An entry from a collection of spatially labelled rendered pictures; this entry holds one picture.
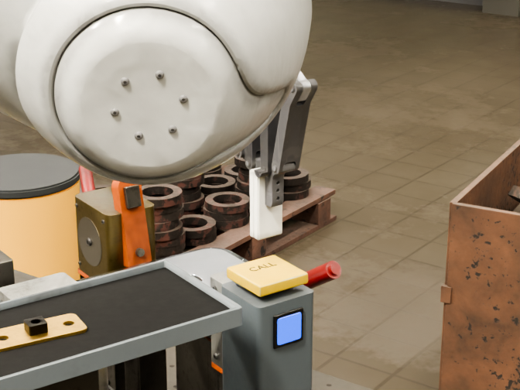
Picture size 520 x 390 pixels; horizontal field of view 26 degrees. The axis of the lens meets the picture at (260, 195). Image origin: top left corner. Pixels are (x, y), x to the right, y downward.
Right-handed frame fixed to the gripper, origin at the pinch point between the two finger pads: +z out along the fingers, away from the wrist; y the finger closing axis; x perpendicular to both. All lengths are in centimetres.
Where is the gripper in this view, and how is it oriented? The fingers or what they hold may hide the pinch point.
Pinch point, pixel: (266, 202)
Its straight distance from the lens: 110.8
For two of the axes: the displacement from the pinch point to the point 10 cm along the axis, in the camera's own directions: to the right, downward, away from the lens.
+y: -5.8, -2.8, 7.7
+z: 0.0, 9.4, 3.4
